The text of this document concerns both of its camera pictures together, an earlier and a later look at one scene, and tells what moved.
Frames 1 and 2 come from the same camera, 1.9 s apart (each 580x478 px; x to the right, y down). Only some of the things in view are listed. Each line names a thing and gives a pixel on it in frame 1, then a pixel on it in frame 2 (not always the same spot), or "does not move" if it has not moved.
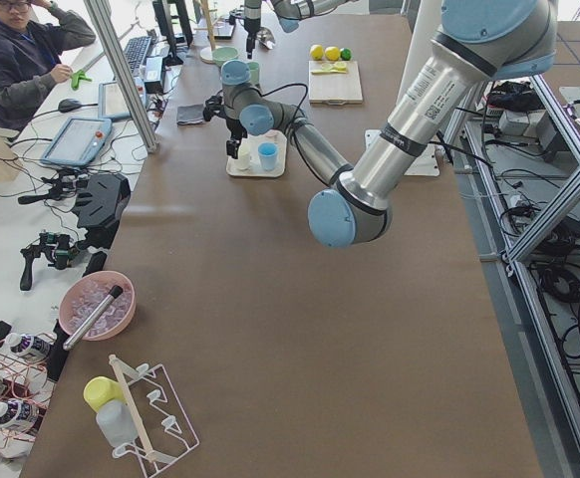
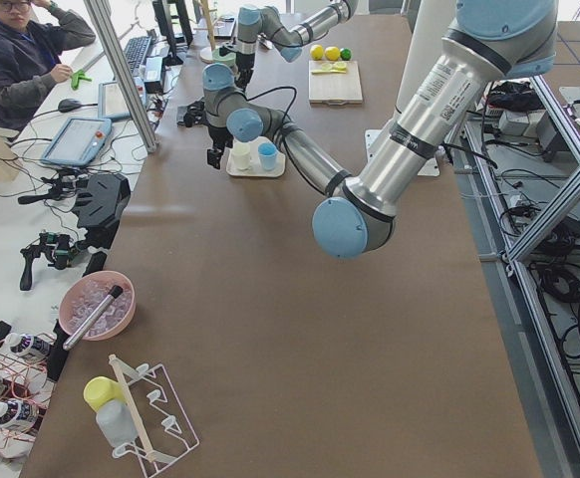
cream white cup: x=244 y=156 does not move
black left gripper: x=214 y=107 to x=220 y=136
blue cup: x=268 y=152 does not move
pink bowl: x=82 y=295 does not move
